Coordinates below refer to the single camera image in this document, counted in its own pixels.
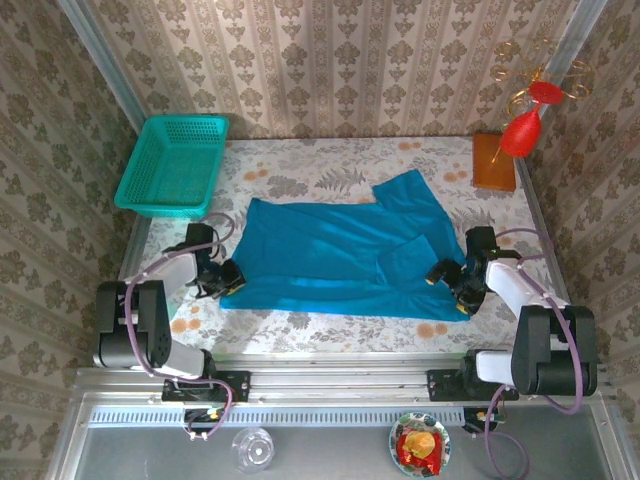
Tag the blue t-shirt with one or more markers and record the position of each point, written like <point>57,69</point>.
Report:
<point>325,250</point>

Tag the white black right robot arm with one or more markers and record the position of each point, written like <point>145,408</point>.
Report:
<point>510,285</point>

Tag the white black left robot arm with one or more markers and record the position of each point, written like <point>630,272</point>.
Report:
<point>175,267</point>

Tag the orange wooden block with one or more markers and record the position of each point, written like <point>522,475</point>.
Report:
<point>492,170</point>

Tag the small black connector box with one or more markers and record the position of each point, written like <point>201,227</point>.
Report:
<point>200,415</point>
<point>475,420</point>

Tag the teal plastic basket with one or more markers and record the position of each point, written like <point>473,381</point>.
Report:
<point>165,165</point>

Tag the patterned plate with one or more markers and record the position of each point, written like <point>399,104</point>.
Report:
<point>425,422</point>

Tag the floral tablecloth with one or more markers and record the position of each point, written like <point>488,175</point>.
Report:
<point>325,165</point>

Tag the red yellow snack packet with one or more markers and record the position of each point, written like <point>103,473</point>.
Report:
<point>417,445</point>

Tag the red plastic wine glass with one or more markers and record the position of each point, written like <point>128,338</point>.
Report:
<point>520,135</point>

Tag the clear glass cup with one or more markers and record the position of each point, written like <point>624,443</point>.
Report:
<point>252,450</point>

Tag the red and gold ornament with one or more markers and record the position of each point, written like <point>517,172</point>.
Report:
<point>537,76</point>

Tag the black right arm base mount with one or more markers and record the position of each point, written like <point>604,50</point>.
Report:
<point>445,385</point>

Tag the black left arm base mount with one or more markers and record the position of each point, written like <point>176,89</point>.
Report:
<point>235,385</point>

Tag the aluminium frame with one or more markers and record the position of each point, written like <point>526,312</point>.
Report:
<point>325,380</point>

